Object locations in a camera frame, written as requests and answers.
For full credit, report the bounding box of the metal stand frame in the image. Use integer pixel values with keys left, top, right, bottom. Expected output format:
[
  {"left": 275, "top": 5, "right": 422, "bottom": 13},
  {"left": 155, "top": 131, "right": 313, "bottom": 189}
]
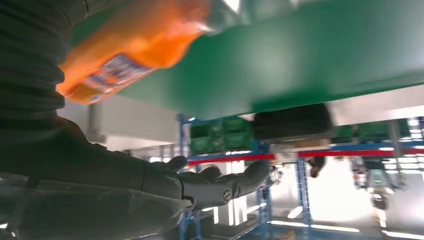
[{"left": 86, "top": 103, "right": 102, "bottom": 144}]

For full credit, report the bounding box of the black zip carry case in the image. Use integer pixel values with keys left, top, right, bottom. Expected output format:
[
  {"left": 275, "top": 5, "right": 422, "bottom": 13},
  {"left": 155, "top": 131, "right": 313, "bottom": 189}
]
[{"left": 252, "top": 103, "right": 335, "bottom": 143}]

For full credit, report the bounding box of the green table mat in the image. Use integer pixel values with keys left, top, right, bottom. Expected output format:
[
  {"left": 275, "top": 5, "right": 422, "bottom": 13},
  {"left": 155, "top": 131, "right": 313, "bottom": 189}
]
[{"left": 71, "top": 0, "right": 424, "bottom": 122}]

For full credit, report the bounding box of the blue metal rack frame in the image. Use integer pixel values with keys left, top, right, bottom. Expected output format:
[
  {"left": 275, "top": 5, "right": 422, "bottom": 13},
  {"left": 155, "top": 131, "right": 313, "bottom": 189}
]
[{"left": 177, "top": 114, "right": 424, "bottom": 240}]

